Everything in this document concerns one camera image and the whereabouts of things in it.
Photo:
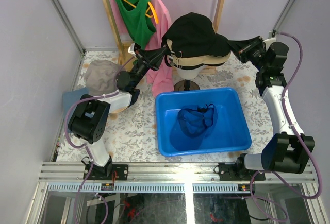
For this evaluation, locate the wooden clothes rack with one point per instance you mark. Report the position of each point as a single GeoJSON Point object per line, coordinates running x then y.
{"type": "Point", "coordinates": [122, 47]}

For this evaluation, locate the grey bucket hat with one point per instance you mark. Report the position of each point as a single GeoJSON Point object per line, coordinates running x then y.
{"type": "Point", "coordinates": [100, 77]}

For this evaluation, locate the black baseball cap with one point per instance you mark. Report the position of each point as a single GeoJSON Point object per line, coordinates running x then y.
{"type": "Point", "coordinates": [193, 35]}
{"type": "Point", "coordinates": [194, 62]}

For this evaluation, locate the peach bucket hat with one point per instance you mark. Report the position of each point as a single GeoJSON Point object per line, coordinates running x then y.
{"type": "Point", "coordinates": [117, 106]}

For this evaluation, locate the yellow hanger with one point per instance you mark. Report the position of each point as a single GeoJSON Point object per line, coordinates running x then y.
{"type": "Point", "coordinates": [136, 9]}

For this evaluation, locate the green tank top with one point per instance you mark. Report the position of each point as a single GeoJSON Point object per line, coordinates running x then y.
{"type": "Point", "coordinates": [139, 26]}

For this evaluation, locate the blue cap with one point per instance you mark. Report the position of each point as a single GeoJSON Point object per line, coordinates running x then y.
{"type": "Point", "coordinates": [193, 124]}

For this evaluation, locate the aluminium rail base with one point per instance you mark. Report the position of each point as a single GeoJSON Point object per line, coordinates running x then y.
{"type": "Point", "coordinates": [144, 177]}

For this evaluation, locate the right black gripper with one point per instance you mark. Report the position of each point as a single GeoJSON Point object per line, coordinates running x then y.
{"type": "Point", "coordinates": [244, 49]}

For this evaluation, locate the beige mannequin head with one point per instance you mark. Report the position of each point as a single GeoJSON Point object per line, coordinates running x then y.
{"type": "Point", "coordinates": [188, 75]}

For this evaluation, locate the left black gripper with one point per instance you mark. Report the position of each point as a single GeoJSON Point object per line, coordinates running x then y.
{"type": "Point", "coordinates": [147, 59]}

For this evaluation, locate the khaki hat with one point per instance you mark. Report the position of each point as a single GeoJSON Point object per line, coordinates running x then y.
{"type": "Point", "coordinates": [188, 53]}

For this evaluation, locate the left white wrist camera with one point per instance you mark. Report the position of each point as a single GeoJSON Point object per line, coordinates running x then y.
{"type": "Point", "coordinates": [133, 48]}

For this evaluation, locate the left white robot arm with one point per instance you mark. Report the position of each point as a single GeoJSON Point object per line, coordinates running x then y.
{"type": "Point", "coordinates": [86, 119]}

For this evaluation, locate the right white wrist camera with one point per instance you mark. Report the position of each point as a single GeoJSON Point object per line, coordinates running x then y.
{"type": "Point", "coordinates": [272, 35]}

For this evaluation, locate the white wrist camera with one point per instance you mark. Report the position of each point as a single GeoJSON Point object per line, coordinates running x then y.
{"type": "Point", "coordinates": [272, 35]}
{"type": "Point", "coordinates": [133, 48]}

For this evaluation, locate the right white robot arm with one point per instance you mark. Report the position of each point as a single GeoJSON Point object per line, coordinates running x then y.
{"type": "Point", "coordinates": [289, 148]}

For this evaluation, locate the blue plastic bin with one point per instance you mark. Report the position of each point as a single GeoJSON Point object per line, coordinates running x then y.
{"type": "Point", "coordinates": [229, 131]}

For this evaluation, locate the folded blue cloth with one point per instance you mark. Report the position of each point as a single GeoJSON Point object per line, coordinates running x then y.
{"type": "Point", "coordinates": [69, 98]}

